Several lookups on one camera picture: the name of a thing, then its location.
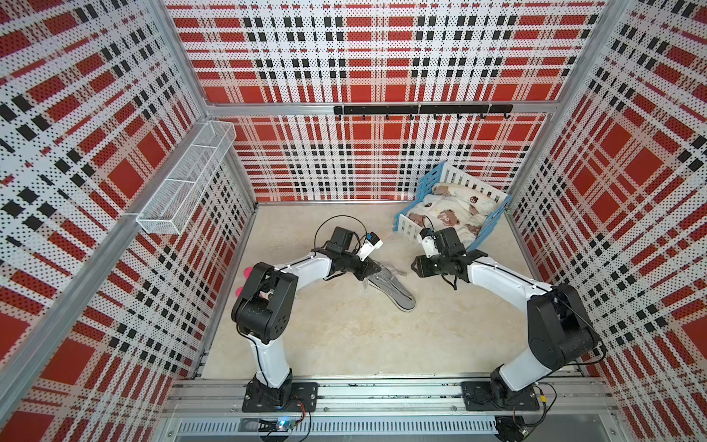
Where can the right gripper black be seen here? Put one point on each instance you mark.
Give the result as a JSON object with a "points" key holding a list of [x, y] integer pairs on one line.
{"points": [[421, 265]]}

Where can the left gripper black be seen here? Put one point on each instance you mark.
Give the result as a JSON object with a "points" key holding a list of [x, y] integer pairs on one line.
{"points": [[366, 268]]}

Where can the grey shoelace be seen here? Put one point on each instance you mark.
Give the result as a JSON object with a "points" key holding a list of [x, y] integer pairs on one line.
{"points": [[381, 278]]}

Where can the grey canvas sneaker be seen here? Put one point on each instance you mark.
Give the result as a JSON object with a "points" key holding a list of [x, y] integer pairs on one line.
{"points": [[402, 298]]}

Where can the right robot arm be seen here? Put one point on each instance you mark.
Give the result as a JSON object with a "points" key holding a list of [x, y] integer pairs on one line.
{"points": [[559, 329]]}

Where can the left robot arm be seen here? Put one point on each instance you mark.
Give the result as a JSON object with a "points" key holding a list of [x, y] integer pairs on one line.
{"points": [[265, 303]]}

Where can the bear print blanket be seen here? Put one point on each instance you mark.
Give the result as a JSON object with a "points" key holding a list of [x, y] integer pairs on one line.
{"points": [[454, 206]]}

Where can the white blue toy crib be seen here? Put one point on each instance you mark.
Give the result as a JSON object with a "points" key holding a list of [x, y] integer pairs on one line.
{"points": [[446, 173]]}

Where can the pink striped plush toy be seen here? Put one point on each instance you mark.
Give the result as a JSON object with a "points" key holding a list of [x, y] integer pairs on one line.
{"points": [[246, 274]]}

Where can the green circuit board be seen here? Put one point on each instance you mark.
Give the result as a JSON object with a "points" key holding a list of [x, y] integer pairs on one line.
{"points": [[281, 425]]}

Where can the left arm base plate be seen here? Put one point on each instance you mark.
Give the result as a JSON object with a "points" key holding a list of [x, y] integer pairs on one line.
{"points": [[298, 396]]}

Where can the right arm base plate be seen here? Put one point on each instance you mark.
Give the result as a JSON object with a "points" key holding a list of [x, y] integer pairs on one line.
{"points": [[480, 396]]}

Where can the black hook rail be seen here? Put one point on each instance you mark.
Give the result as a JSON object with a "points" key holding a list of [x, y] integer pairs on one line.
{"points": [[424, 109]]}

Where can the white wire mesh basket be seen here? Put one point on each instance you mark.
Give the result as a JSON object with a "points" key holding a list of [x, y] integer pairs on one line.
{"points": [[172, 205]]}

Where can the aluminium front rail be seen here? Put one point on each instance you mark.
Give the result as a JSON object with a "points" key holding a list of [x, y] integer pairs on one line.
{"points": [[387, 397]]}

